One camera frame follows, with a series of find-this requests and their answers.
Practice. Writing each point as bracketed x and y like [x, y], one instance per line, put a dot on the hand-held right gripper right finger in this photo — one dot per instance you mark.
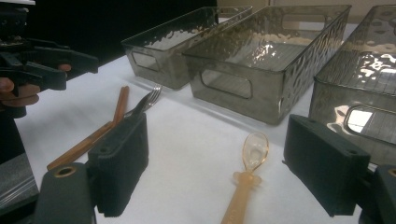
[327, 168]

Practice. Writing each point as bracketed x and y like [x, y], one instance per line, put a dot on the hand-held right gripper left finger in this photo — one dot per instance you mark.
[118, 168]

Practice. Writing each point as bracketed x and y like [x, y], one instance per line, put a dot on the translucent orange plastic spoon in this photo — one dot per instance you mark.
[246, 183]

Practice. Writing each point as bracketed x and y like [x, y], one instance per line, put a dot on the smoky clear plastic bin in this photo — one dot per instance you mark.
[367, 93]
[168, 65]
[264, 93]

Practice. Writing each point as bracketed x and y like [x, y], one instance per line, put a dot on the aluminium floor rail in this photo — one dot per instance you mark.
[15, 196]

